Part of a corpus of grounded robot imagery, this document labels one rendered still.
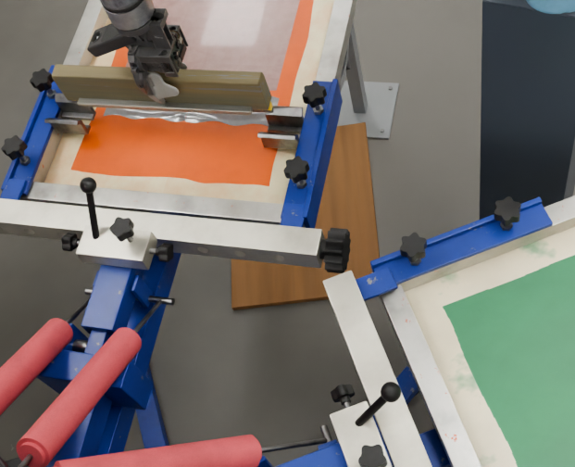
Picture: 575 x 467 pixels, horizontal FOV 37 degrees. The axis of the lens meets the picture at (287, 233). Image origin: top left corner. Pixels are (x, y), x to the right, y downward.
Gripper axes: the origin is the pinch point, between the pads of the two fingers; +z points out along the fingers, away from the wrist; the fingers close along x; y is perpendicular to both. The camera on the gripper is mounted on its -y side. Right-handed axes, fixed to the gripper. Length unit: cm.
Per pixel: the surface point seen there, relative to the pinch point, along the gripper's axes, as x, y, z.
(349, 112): 74, 8, 108
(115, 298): -39.7, 1.5, 4.9
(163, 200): -17.5, 2.0, 10.0
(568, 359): -37, 75, 14
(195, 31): 25.3, -4.1, 13.5
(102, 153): -6.3, -15.6, 13.4
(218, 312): -1, -19, 109
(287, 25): 27.8, 15.5, 13.6
